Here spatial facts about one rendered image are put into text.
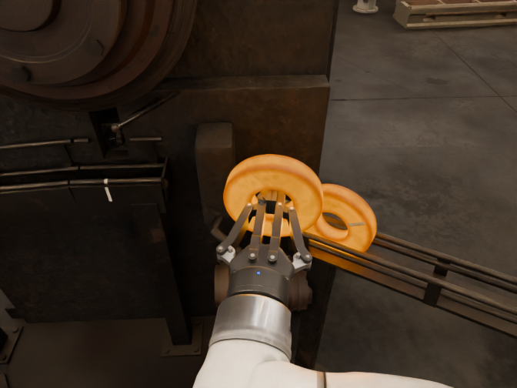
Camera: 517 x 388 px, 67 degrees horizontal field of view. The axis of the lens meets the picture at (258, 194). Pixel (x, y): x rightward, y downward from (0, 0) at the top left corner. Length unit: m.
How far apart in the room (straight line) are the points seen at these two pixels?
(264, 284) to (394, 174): 1.68
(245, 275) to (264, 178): 0.17
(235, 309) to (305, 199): 0.23
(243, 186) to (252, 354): 0.27
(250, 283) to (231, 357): 0.09
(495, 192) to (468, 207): 0.20
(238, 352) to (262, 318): 0.04
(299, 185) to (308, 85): 0.32
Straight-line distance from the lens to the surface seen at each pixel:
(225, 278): 0.89
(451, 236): 1.86
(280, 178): 0.57
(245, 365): 0.40
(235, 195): 0.61
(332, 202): 0.72
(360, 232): 0.74
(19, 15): 0.65
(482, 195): 2.14
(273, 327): 0.43
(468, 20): 4.30
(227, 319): 0.44
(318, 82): 0.86
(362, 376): 0.42
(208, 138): 0.81
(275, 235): 0.53
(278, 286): 0.47
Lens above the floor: 1.25
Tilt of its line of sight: 42 degrees down
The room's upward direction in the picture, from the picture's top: straight up
